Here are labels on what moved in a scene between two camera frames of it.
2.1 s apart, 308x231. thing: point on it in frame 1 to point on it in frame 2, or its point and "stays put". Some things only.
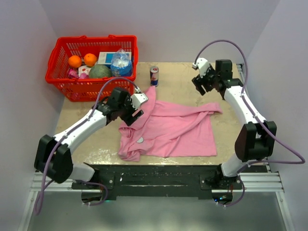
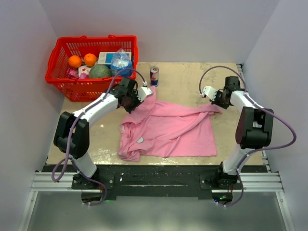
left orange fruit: (74, 61) stays put
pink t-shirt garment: (168, 129) stays put
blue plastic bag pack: (121, 65) stays put
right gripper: (198, 82) to (218, 93)
